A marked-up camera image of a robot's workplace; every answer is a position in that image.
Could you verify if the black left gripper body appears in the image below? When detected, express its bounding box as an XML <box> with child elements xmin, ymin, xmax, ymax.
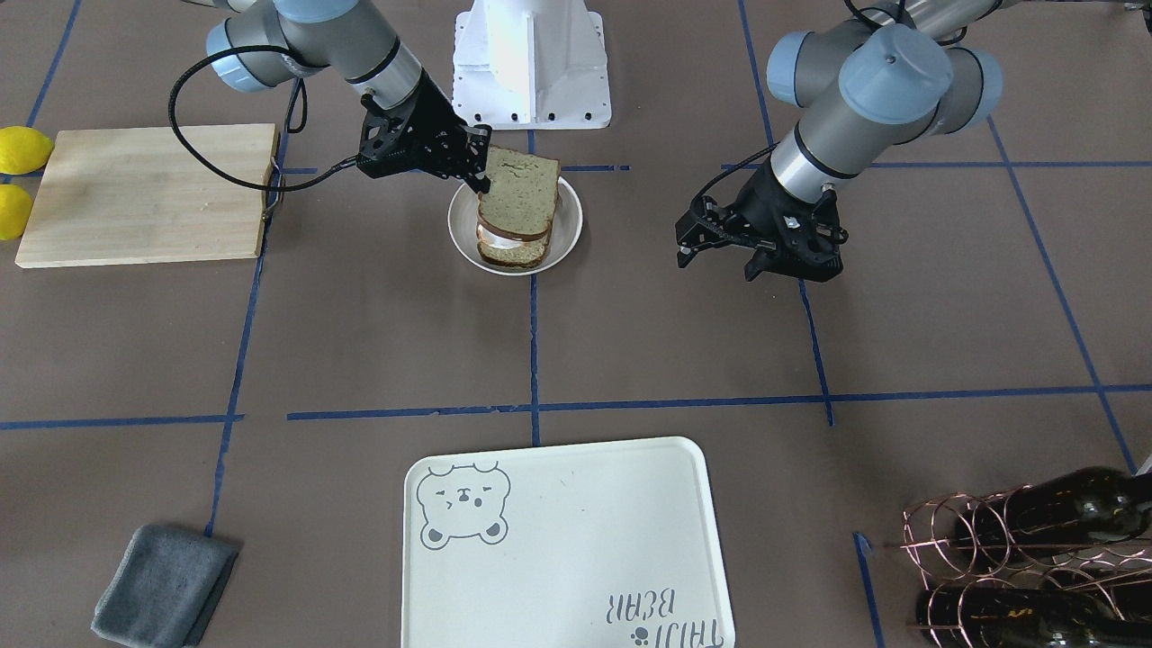
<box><xmin>706</xmin><ymin>161</ymin><xmax>843</xmax><ymax>282</ymax></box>

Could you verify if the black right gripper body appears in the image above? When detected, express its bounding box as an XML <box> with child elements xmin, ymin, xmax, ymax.
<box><xmin>359</xmin><ymin>71</ymin><xmax>492</xmax><ymax>179</ymax></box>

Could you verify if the bread slice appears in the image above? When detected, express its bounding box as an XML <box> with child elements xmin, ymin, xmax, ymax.
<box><xmin>478</xmin><ymin>145</ymin><xmax>561</xmax><ymax>241</ymax></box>
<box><xmin>477</xmin><ymin>238</ymin><xmax>551</xmax><ymax>270</ymax></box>

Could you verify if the white round plate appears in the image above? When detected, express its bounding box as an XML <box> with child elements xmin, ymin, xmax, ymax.
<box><xmin>445</xmin><ymin>178</ymin><xmax>585</xmax><ymax>276</ymax></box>

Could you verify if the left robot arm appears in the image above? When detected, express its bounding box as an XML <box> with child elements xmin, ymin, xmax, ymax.
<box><xmin>675</xmin><ymin>1</ymin><xmax>1007</xmax><ymax>282</ymax></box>

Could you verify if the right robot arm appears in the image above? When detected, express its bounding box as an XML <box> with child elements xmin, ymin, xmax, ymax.
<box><xmin>194</xmin><ymin>1</ymin><xmax>492</xmax><ymax>194</ymax></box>

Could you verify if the cream bear serving tray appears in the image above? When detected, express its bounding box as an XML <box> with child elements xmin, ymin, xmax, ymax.
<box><xmin>399</xmin><ymin>437</ymin><xmax>737</xmax><ymax>647</ymax></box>

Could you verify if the fried egg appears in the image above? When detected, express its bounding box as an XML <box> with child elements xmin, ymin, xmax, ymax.
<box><xmin>477</xmin><ymin>224</ymin><xmax>551</xmax><ymax>249</ymax></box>

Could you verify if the wooden cutting board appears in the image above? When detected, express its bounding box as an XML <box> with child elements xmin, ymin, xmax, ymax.
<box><xmin>13</xmin><ymin>123</ymin><xmax>276</xmax><ymax>269</ymax></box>

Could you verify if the dark wine bottle lower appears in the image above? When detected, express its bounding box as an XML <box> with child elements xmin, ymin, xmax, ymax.
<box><xmin>916</xmin><ymin>585</ymin><xmax>1151</xmax><ymax>647</ymax></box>

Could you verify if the dark wine bottle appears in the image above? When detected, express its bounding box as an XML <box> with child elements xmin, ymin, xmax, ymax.
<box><xmin>916</xmin><ymin>585</ymin><xmax>1151</xmax><ymax>647</ymax></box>
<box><xmin>949</xmin><ymin>466</ymin><xmax>1151</xmax><ymax>570</ymax></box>

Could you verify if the dark wine bottle upper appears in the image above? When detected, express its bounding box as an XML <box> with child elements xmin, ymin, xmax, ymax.
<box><xmin>949</xmin><ymin>466</ymin><xmax>1151</xmax><ymax>570</ymax></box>

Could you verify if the yellow lemon upper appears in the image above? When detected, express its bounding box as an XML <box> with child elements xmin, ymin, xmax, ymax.
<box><xmin>0</xmin><ymin>126</ymin><xmax>55</xmax><ymax>176</ymax></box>

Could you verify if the yellow lemon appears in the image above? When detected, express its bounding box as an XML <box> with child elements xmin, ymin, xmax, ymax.
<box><xmin>0</xmin><ymin>126</ymin><xmax>55</xmax><ymax>176</ymax></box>
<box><xmin>0</xmin><ymin>184</ymin><xmax>33</xmax><ymax>241</ymax></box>

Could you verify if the yellow lemon lower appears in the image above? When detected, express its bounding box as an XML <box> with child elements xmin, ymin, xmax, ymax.
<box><xmin>0</xmin><ymin>184</ymin><xmax>33</xmax><ymax>241</ymax></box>

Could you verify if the folded grey cloth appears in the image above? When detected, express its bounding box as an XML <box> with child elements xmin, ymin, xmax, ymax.
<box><xmin>91</xmin><ymin>525</ymin><xmax>238</xmax><ymax>647</ymax></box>

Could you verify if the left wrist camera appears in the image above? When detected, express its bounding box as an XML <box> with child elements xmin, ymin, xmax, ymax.
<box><xmin>778</xmin><ymin>216</ymin><xmax>844</xmax><ymax>282</ymax></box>

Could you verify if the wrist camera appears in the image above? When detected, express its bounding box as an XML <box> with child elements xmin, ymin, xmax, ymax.
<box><xmin>778</xmin><ymin>216</ymin><xmax>844</xmax><ymax>282</ymax></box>
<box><xmin>356</xmin><ymin>112</ymin><xmax>419</xmax><ymax>179</ymax></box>

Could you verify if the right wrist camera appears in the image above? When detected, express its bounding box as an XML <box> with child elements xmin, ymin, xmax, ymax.
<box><xmin>356</xmin><ymin>112</ymin><xmax>419</xmax><ymax>179</ymax></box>

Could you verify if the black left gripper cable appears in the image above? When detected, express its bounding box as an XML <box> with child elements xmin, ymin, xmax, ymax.
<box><xmin>688</xmin><ymin>144</ymin><xmax>785</xmax><ymax>226</ymax></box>

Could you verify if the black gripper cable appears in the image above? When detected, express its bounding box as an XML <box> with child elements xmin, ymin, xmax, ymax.
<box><xmin>688</xmin><ymin>144</ymin><xmax>785</xmax><ymax>226</ymax></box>
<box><xmin>167</xmin><ymin>45</ymin><xmax>361</xmax><ymax>193</ymax></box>

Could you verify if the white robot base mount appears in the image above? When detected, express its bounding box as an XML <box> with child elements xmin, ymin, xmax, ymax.
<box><xmin>450</xmin><ymin>1</ymin><xmax>613</xmax><ymax>131</ymax></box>

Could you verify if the metal cutting board handle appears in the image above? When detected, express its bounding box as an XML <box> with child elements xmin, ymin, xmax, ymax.
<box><xmin>262</xmin><ymin>158</ymin><xmax>285</xmax><ymax>224</ymax></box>

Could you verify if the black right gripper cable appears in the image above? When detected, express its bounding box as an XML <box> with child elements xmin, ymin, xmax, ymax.
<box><xmin>167</xmin><ymin>45</ymin><xmax>361</xmax><ymax>193</ymax></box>

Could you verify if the copper wire bottle rack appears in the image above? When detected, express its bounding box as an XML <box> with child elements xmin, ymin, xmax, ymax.
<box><xmin>902</xmin><ymin>472</ymin><xmax>1149</xmax><ymax>647</ymax></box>

